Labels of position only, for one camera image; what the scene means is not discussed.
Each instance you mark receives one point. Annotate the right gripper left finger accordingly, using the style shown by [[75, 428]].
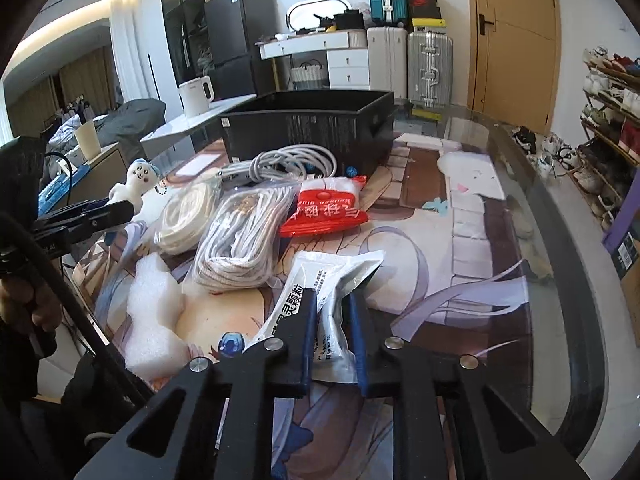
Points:
[[278, 367]]

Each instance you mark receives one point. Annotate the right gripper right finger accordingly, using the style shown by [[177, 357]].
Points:
[[389, 367]]

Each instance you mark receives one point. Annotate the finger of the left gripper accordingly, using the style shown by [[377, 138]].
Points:
[[68, 214], [107, 218]]

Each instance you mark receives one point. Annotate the white plush ghost toy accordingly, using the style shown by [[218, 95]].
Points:
[[141, 177]]

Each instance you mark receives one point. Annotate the silver white foil pouch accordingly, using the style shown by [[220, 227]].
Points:
[[332, 278]]

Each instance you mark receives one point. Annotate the white foam piece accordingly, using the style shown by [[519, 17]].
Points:
[[153, 351]]

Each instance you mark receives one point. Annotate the red balloon glue packet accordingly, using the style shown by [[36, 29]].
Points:
[[325, 206]]

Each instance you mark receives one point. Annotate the person's left hand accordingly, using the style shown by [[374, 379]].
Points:
[[25, 307]]

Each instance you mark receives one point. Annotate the dark grey beanbag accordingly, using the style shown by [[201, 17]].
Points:
[[131, 122]]

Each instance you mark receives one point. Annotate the white side table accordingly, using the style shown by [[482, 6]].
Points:
[[172, 132]]

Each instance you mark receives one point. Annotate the white electric kettle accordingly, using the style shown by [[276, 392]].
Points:
[[196, 95]]

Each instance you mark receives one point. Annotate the black cardboard box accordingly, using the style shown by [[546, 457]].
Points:
[[356, 126]]

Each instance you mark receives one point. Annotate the black glass cabinet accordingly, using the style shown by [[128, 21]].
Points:
[[186, 31]]

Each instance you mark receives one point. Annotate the black refrigerator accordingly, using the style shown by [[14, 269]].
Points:
[[234, 29]]

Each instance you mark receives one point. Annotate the purple rolled mat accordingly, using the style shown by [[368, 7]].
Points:
[[622, 222]]

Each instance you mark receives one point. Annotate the woven storage basket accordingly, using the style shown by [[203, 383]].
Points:
[[309, 76]]

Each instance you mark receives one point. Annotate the wooden shoe rack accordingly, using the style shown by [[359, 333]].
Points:
[[609, 159]]

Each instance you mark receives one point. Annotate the white desk with drawers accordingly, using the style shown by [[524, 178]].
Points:
[[346, 50]]

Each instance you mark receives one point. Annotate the silver suitcase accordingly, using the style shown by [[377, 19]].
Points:
[[430, 67]]

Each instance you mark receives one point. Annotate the oval mirror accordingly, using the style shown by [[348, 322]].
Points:
[[313, 14]]

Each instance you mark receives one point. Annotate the white suitcase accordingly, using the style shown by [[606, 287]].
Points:
[[387, 52]]

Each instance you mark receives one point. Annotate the wooden door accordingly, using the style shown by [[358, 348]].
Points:
[[515, 61]]

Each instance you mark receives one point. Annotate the stack of shoe boxes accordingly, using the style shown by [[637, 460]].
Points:
[[425, 14]]

